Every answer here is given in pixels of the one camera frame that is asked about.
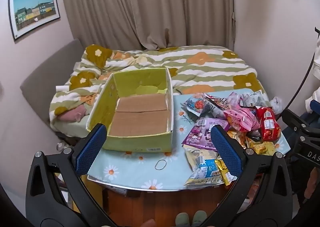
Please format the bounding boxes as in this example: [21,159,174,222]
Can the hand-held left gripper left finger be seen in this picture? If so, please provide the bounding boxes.
[25,123,117,227]

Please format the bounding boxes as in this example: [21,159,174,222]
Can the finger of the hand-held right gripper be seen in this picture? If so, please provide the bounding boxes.
[282,108,320,143]

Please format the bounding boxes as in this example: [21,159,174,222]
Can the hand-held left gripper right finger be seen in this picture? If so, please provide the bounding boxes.
[205,125,293,227]

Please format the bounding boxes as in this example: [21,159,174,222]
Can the pile of snack packets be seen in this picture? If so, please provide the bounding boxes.
[181,91,284,186]

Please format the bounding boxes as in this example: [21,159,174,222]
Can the red snack packet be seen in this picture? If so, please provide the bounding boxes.
[255,107,282,142]

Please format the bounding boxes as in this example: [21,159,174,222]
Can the purple snack packet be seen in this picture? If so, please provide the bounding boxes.
[184,118,230,149]

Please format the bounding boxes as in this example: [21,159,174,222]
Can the pink snack packet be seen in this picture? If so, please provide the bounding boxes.
[223,108,260,133]

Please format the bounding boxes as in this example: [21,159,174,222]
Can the green cardboard box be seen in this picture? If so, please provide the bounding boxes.
[86,67,174,153]

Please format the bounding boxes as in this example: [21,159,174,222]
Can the crumpled white plastic bag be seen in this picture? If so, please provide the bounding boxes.
[269,97,283,114]

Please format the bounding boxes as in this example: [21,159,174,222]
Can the pink cloth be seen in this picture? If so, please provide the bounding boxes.
[59,105,88,123]

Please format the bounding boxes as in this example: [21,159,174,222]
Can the blue floral tablecloth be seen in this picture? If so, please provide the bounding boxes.
[87,88,290,190]

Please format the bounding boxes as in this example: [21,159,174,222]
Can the white garment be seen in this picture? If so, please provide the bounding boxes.
[311,42,320,80]

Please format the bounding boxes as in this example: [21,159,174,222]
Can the green slipper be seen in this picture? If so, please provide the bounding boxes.
[192,210,208,225]
[175,213,192,226]

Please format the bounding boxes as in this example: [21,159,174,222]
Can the floral striped duvet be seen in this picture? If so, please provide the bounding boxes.
[49,45,270,130]

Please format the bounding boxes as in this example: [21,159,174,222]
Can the grey bed headboard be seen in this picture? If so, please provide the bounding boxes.
[20,39,84,128]

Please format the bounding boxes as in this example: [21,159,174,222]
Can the framed picture of houses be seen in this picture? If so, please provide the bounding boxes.
[8,0,61,41]

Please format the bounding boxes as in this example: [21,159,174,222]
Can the beige curtain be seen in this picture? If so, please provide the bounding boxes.
[60,0,235,51]

